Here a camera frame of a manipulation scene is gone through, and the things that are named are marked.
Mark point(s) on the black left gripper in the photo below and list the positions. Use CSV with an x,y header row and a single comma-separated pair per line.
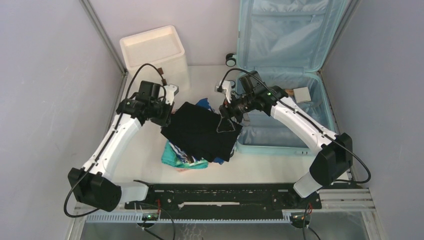
x,y
164,121

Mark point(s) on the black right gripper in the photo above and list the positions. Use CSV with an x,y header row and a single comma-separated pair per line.
x,y
227,110

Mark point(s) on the black t-shirt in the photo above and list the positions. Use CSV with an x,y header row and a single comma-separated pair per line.
x,y
194,130

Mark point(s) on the white drawer box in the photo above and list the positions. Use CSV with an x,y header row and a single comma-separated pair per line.
x,y
160,47

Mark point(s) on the gold cylindrical bottle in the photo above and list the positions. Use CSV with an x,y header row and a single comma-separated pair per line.
x,y
289,92

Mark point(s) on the small grey white box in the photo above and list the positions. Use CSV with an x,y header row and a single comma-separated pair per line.
x,y
302,95

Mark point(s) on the light blue ribbed suitcase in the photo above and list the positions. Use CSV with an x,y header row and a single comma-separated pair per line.
x,y
286,42

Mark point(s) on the teal polo shirt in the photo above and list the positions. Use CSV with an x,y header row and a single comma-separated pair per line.
x,y
175,157

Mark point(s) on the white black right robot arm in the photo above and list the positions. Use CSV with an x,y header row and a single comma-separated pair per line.
x,y
333,152

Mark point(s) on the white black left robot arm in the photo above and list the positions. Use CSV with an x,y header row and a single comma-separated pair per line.
x,y
92,184

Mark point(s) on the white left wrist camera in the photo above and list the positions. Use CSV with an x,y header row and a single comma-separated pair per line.
x,y
169,93

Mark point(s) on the black mounting base plate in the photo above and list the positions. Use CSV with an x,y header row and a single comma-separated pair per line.
x,y
278,196

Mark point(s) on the white slotted cable duct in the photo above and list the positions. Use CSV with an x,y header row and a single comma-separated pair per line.
x,y
128,217

